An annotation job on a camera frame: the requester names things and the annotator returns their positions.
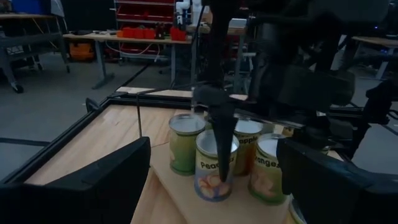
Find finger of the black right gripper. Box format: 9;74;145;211
207;104;239;184

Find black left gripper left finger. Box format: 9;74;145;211
0;136;152;224

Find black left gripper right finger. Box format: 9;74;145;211
275;138;398;224

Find green Oranges label can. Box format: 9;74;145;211
248;133;290;205
168;113;206;177

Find Peaches label can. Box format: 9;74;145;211
194;129;240;203

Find orange Pineapple label can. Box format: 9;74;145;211
232;119;264;177

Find tin can with green rim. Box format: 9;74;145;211
287;197;309;224

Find dark glass bottle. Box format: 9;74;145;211
154;22;166;40

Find wooden top desk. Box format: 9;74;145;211
350;35;398;80
62;30;193;90

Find red storage rack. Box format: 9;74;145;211
113;0;175;60

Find grey wheeled desk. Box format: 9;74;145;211
0;12;71;94

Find black table edge frame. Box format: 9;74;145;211
0;91;398;185

